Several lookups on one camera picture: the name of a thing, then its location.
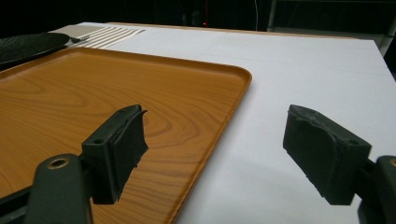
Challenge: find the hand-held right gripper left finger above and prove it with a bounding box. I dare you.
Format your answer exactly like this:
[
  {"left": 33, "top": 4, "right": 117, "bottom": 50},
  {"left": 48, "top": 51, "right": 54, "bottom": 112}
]
[{"left": 81, "top": 105, "right": 149, "bottom": 205}]

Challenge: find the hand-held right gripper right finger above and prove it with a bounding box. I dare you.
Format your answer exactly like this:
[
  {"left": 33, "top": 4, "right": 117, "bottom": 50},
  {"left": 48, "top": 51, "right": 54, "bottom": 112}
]
[{"left": 282, "top": 104, "right": 373, "bottom": 206}]

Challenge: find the wooden serving tray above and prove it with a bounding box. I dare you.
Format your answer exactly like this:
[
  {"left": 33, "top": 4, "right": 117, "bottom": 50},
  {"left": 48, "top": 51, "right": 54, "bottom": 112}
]
[{"left": 0, "top": 47, "right": 253, "bottom": 224}]

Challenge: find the striped beige placemat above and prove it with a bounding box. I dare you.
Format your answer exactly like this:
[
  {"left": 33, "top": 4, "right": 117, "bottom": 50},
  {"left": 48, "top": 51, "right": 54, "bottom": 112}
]
[{"left": 49, "top": 24, "right": 147, "bottom": 50}]

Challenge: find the black textured round plate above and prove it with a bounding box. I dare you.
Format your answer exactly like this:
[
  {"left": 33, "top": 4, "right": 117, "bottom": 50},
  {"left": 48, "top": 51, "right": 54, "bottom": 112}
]
[{"left": 0, "top": 32, "right": 72, "bottom": 64}]

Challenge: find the dark device with red light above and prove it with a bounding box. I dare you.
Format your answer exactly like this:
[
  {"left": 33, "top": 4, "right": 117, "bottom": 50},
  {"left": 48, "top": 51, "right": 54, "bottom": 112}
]
[{"left": 199, "top": 0, "right": 210, "bottom": 27}]

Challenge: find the silver fork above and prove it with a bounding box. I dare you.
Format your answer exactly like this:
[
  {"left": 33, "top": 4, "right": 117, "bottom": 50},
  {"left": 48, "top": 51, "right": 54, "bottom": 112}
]
[{"left": 70, "top": 34, "right": 92, "bottom": 44}]

